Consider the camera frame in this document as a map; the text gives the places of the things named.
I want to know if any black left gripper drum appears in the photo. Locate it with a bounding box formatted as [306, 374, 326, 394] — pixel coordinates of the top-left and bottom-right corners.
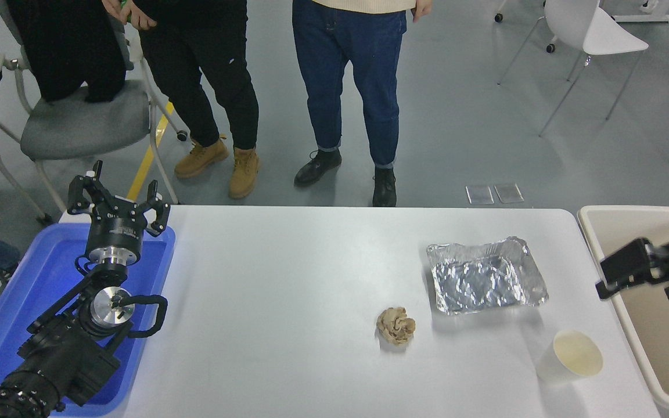
[84, 201, 149, 253]

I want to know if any silver foil tray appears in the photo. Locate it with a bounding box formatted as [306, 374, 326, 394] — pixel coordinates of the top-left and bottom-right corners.
[426, 236, 549, 316]

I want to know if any standing person with tan boots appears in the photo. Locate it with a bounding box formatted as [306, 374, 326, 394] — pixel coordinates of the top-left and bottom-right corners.
[102, 0, 261, 200]

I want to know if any grey chair with white frame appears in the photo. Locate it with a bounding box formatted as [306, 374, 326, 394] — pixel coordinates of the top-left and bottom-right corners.
[0, 0, 189, 225]

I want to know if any black jacket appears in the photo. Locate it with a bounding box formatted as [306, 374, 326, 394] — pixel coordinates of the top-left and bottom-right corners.
[5, 0, 127, 104]

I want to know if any white paper cup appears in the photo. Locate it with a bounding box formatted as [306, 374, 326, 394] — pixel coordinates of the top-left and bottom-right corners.
[535, 329, 605, 385]

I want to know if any crumpled tan paper ball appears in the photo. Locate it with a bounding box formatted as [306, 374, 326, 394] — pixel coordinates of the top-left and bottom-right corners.
[376, 307, 416, 347]

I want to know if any white moulded chair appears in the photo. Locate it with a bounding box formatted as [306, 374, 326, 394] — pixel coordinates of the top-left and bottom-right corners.
[497, 0, 650, 138]

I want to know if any white wheeled chair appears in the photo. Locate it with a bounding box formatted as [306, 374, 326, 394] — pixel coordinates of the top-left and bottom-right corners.
[493, 0, 557, 55]

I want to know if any clear floor plate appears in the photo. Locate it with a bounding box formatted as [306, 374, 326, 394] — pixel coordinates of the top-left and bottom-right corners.
[466, 185, 495, 206]
[494, 183, 525, 204]

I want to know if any large pale bin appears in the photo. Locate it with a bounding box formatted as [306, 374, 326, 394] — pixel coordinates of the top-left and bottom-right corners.
[577, 205, 669, 414]

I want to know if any white desk base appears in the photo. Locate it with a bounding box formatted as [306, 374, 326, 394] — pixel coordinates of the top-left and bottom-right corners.
[612, 0, 669, 23]

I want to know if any blue plastic tray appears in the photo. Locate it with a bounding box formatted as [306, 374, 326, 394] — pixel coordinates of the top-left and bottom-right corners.
[0, 222, 177, 418]

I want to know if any standing person with black boots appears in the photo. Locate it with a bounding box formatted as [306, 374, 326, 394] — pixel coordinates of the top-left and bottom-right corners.
[292, 0, 433, 208]

